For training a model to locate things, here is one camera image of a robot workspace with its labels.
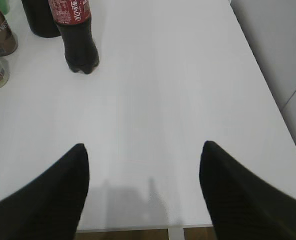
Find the green soda bottle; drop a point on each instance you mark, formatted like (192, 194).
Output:
(4, 6)

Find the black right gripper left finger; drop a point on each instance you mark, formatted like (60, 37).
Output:
(50, 206)

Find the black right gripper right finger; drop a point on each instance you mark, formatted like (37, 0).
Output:
(241, 205)

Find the black ceramic mug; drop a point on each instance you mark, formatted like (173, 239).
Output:
(39, 17)

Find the cola bottle red label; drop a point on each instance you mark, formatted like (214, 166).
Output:
(73, 20)

